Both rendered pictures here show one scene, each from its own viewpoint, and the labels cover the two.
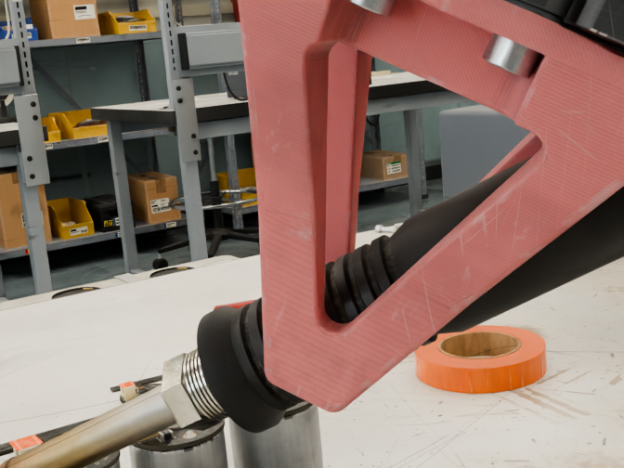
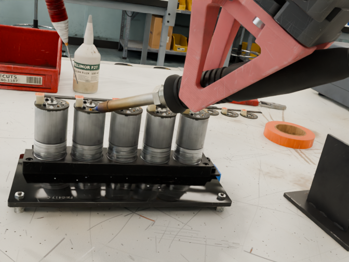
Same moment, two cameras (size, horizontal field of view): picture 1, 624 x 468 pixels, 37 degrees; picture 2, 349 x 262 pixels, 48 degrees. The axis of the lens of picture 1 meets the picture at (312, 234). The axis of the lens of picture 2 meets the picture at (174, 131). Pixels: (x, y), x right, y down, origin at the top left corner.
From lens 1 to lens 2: 8 cm
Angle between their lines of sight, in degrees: 16
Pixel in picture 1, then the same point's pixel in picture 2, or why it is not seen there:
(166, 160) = not seen: hidden behind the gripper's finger
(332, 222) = (215, 59)
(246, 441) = (182, 123)
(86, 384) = not seen: hidden behind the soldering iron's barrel
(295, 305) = (190, 77)
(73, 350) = (152, 87)
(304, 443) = (199, 130)
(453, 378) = (274, 137)
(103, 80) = not seen: outside the picture
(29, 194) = (164, 28)
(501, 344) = (299, 132)
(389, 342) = (212, 95)
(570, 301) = (339, 128)
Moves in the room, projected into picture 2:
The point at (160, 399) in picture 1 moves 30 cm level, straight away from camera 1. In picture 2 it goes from (151, 95) to (187, 36)
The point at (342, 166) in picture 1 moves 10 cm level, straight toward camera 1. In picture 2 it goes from (223, 42) to (165, 70)
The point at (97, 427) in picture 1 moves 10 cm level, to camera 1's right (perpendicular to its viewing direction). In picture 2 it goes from (133, 98) to (283, 134)
